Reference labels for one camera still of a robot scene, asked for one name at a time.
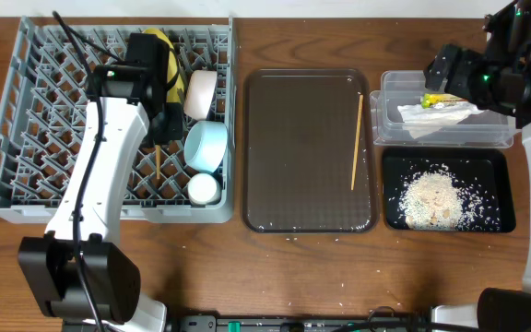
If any yellow plate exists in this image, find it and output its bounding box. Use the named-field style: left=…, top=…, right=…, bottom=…
left=144, top=28, right=185, bottom=104

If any green snack wrapper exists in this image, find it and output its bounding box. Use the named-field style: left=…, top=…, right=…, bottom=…
left=420, top=93, right=466, bottom=109

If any wooden chopstick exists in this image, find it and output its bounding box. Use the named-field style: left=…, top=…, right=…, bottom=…
left=155, top=145, right=161, bottom=180
left=350, top=94, right=364, bottom=191

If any white paper napkin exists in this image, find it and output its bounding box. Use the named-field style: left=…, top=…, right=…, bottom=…
left=397, top=102, right=483, bottom=139

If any light blue bowl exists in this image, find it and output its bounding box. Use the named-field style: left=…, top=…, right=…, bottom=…
left=183, top=121, right=228, bottom=173

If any white cup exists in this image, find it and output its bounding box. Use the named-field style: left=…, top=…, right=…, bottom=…
left=187, top=173, right=221, bottom=206

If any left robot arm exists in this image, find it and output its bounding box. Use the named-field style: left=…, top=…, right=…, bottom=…
left=18, top=33, right=183, bottom=331

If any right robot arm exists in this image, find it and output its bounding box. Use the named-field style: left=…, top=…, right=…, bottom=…
left=424, top=0, right=531, bottom=331

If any black waste tray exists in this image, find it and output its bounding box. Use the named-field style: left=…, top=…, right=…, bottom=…
left=382, top=148, right=516, bottom=233

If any clear plastic bin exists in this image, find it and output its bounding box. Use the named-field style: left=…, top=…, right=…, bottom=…
left=369, top=71, right=519, bottom=148

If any grey plastic dish rack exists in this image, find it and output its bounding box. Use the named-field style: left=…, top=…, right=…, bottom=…
left=0, top=18, right=235, bottom=224

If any spilled rice pile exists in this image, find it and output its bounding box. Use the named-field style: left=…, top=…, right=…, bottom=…
left=385, top=158, right=502, bottom=232

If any dark brown serving tray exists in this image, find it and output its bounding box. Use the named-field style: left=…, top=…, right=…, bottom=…
left=242, top=68, right=380, bottom=233

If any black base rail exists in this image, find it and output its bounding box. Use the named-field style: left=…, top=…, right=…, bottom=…
left=162, top=315, right=412, bottom=332

